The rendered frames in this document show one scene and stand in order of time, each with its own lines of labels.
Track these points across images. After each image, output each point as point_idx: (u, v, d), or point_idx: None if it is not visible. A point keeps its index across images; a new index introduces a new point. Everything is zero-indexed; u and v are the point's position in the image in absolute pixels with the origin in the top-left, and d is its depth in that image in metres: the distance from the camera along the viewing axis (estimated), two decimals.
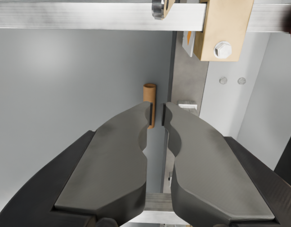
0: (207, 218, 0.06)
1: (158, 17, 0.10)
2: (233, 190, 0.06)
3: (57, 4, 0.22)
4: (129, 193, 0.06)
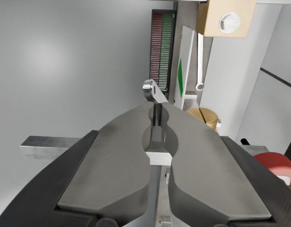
0: (204, 218, 0.06)
1: (148, 100, 0.12)
2: (230, 189, 0.06)
3: None
4: (132, 194, 0.06)
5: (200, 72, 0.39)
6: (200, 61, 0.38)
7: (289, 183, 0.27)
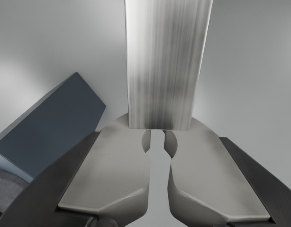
0: (203, 219, 0.06)
1: None
2: (229, 190, 0.06)
3: None
4: (132, 195, 0.06)
5: None
6: None
7: None
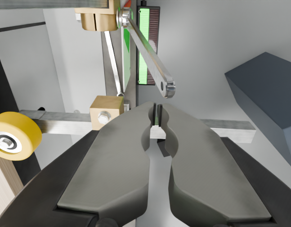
0: (204, 219, 0.06)
1: (169, 75, 0.11)
2: (230, 190, 0.06)
3: None
4: (131, 194, 0.06)
5: (106, 34, 0.39)
6: (109, 45, 0.40)
7: None
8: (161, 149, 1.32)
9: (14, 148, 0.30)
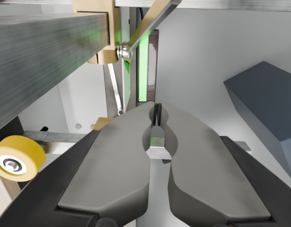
0: (204, 218, 0.06)
1: None
2: (230, 189, 0.06)
3: (225, 7, 0.22)
4: (132, 194, 0.06)
5: None
6: (109, 66, 0.42)
7: None
8: None
9: (19, 170, 0.31)
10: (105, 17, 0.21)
